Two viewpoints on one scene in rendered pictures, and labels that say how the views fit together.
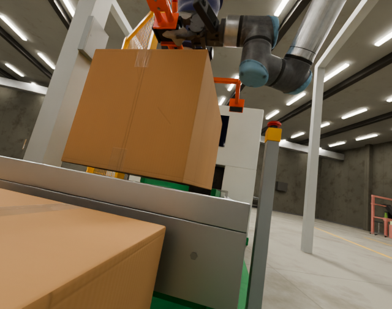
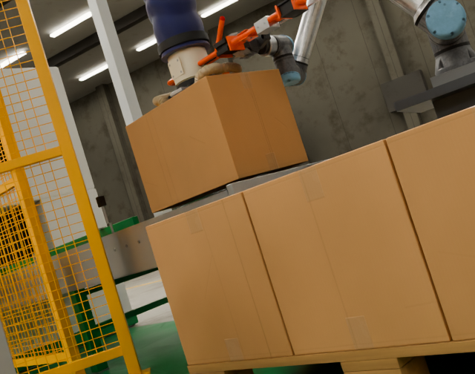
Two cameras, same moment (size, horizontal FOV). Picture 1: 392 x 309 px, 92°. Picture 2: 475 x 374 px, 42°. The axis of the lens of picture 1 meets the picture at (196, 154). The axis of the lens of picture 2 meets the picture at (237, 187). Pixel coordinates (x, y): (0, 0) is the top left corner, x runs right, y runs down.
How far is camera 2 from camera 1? 2.39 m
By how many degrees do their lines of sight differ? 56
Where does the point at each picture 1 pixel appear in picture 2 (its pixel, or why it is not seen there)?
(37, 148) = not seen: outside the picture
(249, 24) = (282, 44)
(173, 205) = not seen: hidden behind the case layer
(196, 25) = (253, 45)
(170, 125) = (286, 128)
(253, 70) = (297, 79)
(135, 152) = (279, 153)
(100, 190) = not seen: hidden behind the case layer
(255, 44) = (291, 59)
